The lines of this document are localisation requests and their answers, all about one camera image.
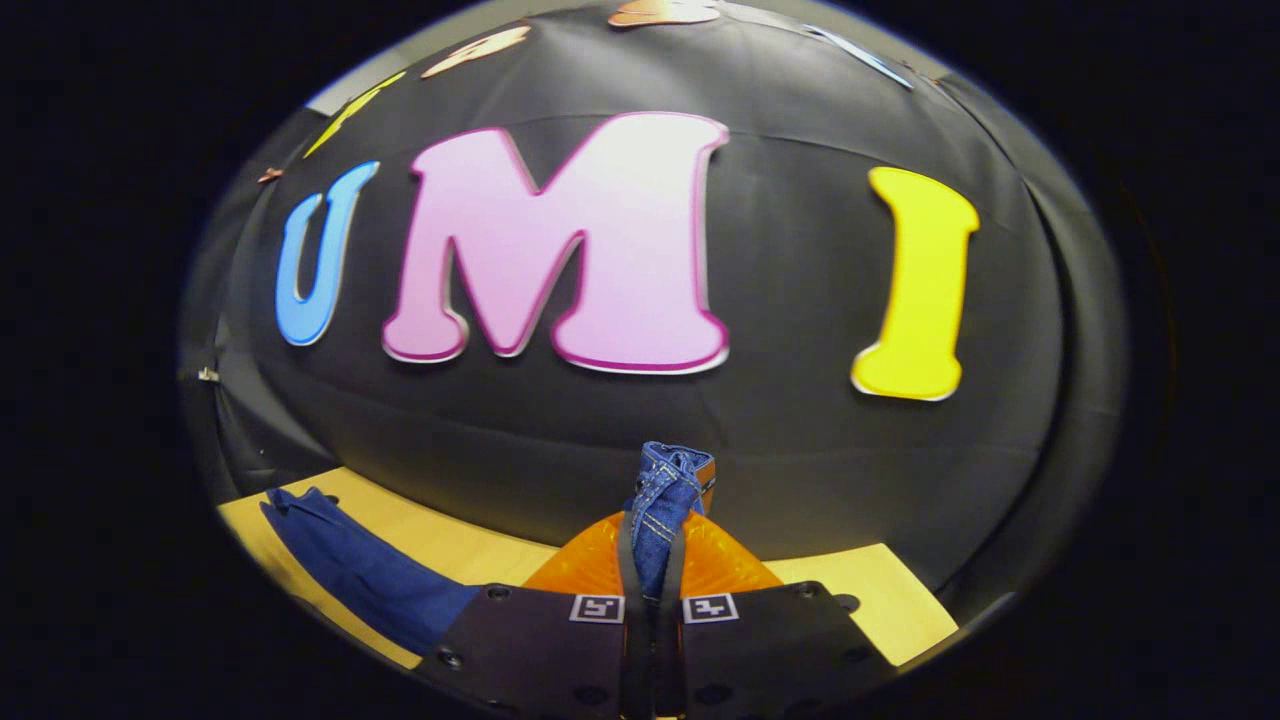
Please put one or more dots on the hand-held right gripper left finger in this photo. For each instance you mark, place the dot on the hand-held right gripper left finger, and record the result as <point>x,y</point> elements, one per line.
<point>540,650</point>

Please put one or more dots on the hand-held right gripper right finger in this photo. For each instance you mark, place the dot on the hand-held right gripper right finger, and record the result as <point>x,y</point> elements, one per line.
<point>780,650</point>

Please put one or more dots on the blue jeans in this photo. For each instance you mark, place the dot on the blue jeans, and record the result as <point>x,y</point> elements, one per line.
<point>370,580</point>

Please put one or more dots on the black backdrop cloth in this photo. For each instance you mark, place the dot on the black backdrop cloth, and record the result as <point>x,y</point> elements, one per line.
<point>780,430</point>

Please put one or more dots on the copper cloth clip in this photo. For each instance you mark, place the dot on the copper cloth clip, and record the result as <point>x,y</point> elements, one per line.
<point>270,175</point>

